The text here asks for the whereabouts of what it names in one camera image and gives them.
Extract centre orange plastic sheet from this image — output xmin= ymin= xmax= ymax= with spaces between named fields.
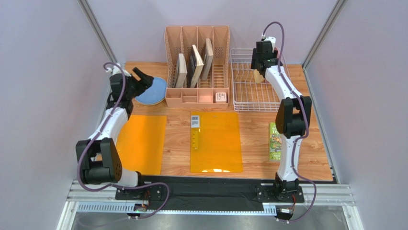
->
xmin=190 ymin=112 xmax=243 ymax=173

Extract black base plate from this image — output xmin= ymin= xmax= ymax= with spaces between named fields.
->
xmin=115 ymin=175 xmax=293 ymax=211

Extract aluminium rail frame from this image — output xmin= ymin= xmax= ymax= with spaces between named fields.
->
xmin=57 ymin=176 xmax=363 ymax=230

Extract green treehouse book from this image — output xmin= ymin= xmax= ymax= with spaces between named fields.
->
xmin=269 ymin=122 xmax=282 ymax=162

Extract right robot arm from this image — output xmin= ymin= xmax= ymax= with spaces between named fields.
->
xmin=251 ymin=37 xmax=312 ymax=201

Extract pink plate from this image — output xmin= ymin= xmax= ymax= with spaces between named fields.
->
xmin=274 ymin=47 xmax=282 ymax=59

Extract blue plate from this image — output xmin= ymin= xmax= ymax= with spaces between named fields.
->
xmin=135 ymin=77 xmax=167 ymax=104

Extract left orange plastic sheet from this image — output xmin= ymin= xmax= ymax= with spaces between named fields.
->
xmin=116 ymin=115 xmax=167 ymax=175

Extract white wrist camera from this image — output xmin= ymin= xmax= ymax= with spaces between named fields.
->
xmin=105 ymin=65 xmax=131 ymax=77
xmin=261 ymin=34 xmax=276 ymax=44

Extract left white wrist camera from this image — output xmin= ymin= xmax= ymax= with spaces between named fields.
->
xmin=105 ymin=65 xmax=131 ymax=77

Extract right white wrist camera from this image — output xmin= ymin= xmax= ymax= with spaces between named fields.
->
xmin=261 ymin=34 xmax=276 ymax=44

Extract pink plastic file organizer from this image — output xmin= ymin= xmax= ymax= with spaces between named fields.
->
xmin=164 ymin=26 xmax=230 ymax=108

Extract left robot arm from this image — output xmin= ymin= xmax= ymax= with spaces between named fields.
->
xmin=76 ymin=62 xmax=154 ymax=191

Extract left book blue cover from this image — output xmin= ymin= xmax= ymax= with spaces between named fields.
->
xmin=174 ymin=53 xmax=187 ymax=88

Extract middle book black cover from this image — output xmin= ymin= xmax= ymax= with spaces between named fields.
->
xmin=187 ymin=45 xmax=204 ymax=88

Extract white power adapter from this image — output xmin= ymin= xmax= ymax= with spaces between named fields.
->
xmin=215 ymin=92 xmax=227 ymax=104

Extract orange plastic sheet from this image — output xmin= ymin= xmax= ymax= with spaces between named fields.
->
xmin=190 ymin=112 xmax=243 ymax=173
xmin=116 ymin=115 xmax=167 ymax=175

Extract white wire dish rack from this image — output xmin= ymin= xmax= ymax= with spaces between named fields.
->
xmin=229 ymin=48 xmax=281 ymax=112

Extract right book grey cover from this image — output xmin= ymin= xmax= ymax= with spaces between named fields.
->
xmin=201 ymin=38 xmax=214 ymax=81

